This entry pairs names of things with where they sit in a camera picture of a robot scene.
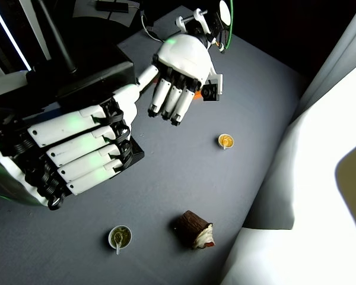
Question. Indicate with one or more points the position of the toy bowl yellow soup spoon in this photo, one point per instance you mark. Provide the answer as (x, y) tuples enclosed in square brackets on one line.
[(226, 140)]

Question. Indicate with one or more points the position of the white light bar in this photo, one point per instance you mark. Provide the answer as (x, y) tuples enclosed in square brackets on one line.
[(10, 37)]

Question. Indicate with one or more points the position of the grey table cloth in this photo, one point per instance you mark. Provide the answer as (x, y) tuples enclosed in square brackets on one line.
[(181, 178)]

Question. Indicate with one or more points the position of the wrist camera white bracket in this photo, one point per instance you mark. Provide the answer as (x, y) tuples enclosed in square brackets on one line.
[(210, 92)]

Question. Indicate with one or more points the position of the white backdrop curtain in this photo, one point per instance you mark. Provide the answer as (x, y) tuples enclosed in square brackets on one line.
[(314, 178)]

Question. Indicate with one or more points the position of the brown toy cupcake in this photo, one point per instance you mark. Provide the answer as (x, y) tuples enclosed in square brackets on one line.
[(193, 227)]

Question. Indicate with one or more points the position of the toy bowl green soup spoon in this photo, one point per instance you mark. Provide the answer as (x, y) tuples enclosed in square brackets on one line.
[(120, 234)]

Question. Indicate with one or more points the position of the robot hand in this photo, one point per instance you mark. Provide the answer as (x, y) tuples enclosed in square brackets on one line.
[(185, 56), (71, 148)]

